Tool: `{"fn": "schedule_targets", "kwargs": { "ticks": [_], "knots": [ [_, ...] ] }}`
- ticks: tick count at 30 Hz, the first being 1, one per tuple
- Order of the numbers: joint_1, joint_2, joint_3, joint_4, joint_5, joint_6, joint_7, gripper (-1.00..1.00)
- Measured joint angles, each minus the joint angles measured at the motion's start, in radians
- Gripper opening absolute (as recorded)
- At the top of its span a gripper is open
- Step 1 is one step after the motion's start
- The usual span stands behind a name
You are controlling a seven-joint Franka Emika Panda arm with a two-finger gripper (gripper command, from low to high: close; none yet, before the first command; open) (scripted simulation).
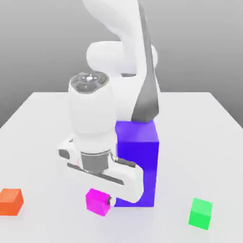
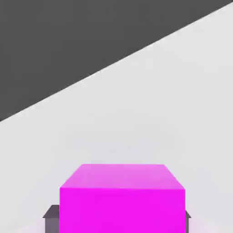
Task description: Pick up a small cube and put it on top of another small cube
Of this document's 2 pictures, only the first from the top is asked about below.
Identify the small green cube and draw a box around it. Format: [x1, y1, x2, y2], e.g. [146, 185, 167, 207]
[187, 197, 213, 231]

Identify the small magenta cube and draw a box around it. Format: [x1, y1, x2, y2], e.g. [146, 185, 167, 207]
[85, 188, 112, 217]

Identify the large blue box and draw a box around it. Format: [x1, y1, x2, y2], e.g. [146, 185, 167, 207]
[113, 120, 159, 208]

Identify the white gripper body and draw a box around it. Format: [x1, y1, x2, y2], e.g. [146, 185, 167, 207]
[57, 159, 144, 204]

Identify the small orange cube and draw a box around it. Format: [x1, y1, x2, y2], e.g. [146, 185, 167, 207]
[0, 188, 25, 216]

